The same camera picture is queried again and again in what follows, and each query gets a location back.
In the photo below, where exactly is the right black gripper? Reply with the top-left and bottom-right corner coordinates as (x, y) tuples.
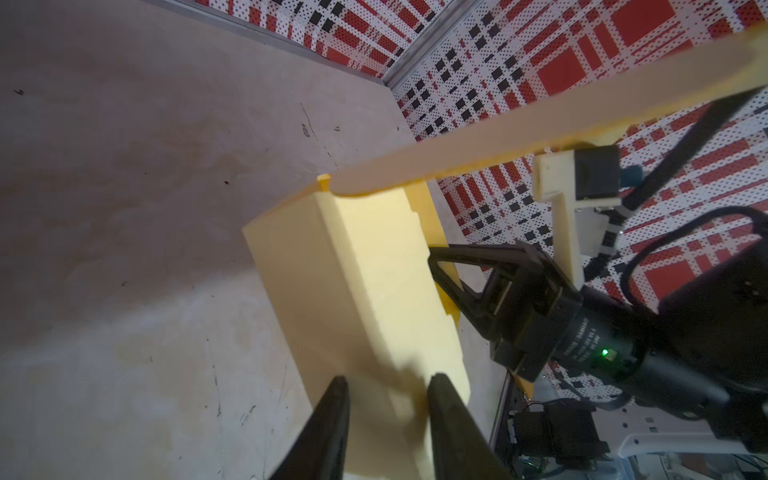
(428, 243), (648, 384)

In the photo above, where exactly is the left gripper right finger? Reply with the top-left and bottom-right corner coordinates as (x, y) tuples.
(427, 373), (513, 479)

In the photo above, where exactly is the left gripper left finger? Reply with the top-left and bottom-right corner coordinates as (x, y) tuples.
(270, 376), (351, 480)

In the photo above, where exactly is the yellow paper box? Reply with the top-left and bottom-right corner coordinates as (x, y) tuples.
(243, 26), (767, 479)

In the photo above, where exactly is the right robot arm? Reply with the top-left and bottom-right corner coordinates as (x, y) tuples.
(428, 206), (767, 453)

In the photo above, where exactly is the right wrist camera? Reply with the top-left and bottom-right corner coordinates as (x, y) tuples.
(532, 145), (645, 289)

